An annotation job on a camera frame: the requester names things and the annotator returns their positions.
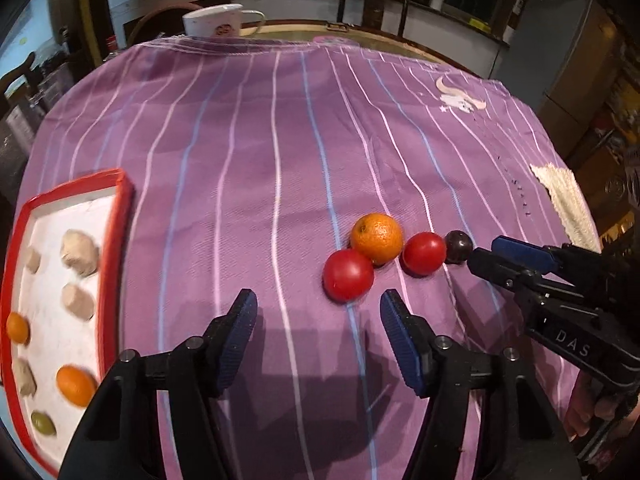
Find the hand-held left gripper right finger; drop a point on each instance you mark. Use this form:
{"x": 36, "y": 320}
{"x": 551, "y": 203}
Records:
{"x": 400, "y": 340}

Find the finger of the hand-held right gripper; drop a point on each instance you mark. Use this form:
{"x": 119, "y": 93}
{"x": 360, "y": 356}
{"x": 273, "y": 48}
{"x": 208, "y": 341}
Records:
{"x": 495, "y": 267}
{"x": 520, "y": 252}

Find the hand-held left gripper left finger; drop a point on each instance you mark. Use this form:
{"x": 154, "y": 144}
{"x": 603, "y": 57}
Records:
{"x": 240, "y": 330}

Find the dark purple plum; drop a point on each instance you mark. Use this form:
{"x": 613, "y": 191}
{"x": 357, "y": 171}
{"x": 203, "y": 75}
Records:
{"x": 458, "y": 246}

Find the red tomato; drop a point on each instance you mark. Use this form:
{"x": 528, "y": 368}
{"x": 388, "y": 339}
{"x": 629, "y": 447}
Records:
{"x": 348, "y": 275}
{"x": 424, "y": 253}

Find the red rimmed white tray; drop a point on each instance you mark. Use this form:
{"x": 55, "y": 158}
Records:
{"x": 55, "y": 345}

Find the green olive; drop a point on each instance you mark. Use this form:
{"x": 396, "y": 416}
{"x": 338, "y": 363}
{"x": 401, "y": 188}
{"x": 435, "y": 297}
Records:
{"x": 44, "y": 422}

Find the small beige sugarcane chunk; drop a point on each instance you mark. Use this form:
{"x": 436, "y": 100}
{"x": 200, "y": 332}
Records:
{"x": 32, "y": 260}

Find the small orange mandarin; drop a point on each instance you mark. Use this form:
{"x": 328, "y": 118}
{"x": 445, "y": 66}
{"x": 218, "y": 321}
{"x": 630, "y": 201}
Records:
{"x": 17, "y": 328}

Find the person's right hand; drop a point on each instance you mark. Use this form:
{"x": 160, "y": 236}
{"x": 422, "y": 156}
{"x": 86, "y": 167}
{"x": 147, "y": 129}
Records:
{"x": 585, "y": 407}

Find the beige knitted cloth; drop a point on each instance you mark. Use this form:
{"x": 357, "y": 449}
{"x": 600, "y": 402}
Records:
{"x": 565, "y": 195}

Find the purple striped tablecloth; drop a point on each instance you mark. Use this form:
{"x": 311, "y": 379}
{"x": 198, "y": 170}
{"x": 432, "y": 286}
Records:
{"x": 250, "y": 160}

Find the silver refrigerator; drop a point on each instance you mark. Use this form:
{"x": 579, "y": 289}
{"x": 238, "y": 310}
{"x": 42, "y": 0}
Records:
{"x": 565, "y": 45}

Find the yellow packet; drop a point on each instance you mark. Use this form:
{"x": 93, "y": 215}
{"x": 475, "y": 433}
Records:
{"x": 477, "y": 22}

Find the dark wooden chair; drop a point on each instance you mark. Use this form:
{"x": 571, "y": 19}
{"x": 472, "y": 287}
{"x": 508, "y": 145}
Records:
{"x": 20, "y": 72}
{"x": 372, "y": 0}

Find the white cartoon mug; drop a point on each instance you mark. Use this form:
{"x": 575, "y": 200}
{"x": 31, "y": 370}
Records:
{"x": 220, "y": 20}

